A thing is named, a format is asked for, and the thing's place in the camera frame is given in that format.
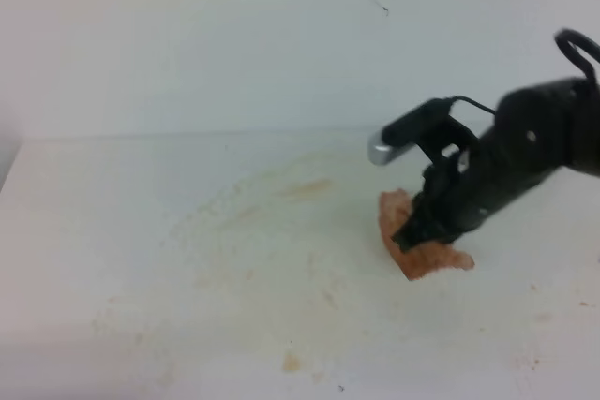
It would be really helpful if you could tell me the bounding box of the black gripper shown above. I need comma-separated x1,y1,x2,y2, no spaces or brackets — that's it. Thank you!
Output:
391,127,558,253

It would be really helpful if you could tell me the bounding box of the pink brown wiping rag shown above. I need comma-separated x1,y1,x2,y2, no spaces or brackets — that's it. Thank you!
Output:
378,189,474,281

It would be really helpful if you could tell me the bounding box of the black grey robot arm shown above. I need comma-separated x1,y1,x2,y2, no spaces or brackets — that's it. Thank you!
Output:
382,78,599,253

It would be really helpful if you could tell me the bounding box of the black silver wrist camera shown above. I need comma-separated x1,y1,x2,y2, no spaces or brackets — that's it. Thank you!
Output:
367,96,494,166

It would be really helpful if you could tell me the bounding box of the black camera cable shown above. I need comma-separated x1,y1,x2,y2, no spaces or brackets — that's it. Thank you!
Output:
447,95,498,115

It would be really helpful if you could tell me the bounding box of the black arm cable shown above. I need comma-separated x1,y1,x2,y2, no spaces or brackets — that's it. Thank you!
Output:
553,27,600,81

